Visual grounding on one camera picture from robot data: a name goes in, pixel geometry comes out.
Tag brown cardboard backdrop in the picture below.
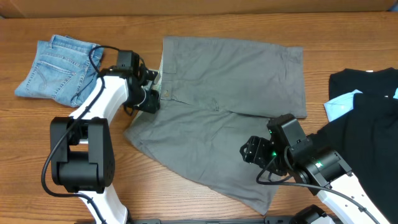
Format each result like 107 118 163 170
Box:
1 0 397 18

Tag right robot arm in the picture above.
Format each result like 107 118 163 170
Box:
239 114 388 223

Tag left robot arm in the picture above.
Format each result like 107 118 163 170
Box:
41 50 160 223

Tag grey cotton shorts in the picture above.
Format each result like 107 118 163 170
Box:
124 37 307 214

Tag folded blue denim jeans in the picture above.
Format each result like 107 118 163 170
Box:
14 35 104 107

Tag light blue garment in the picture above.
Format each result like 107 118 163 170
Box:
323 88 398 123

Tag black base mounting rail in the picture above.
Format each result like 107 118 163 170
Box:
127 216 292 224

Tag black t-shirt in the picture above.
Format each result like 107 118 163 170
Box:
310 68 397 223

